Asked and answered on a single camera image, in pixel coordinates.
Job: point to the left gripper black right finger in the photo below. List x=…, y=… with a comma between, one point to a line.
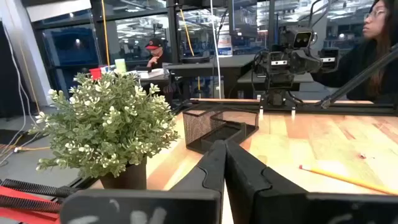
x=280, y=205

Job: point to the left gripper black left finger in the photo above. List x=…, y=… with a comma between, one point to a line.
x=192, y=202

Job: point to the yellow wooden pencil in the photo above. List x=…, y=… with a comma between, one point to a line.
x=348, y=180

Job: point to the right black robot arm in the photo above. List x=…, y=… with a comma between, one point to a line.
x=273, y=81

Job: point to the black mesh desk organizer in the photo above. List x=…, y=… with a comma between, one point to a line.
x=202, y=127

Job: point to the person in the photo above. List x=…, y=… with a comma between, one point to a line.
x=357, y=71
x=157, y=59

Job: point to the white plastic container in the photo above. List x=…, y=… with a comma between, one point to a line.
x=225, y=45

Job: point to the black background desk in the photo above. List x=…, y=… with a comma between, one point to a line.
x=199, y=67

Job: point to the artificial plant in black pot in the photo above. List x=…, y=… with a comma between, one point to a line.
x=105, y=124

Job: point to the pale green cup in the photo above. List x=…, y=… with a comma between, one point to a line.
x=120, y=66

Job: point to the red cup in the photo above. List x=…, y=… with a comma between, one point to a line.
x=95, y=74

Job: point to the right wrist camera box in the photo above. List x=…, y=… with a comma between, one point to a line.
x=303, y=39

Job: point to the black diagonal frame strut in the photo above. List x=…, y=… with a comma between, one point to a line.
x=360, y=77

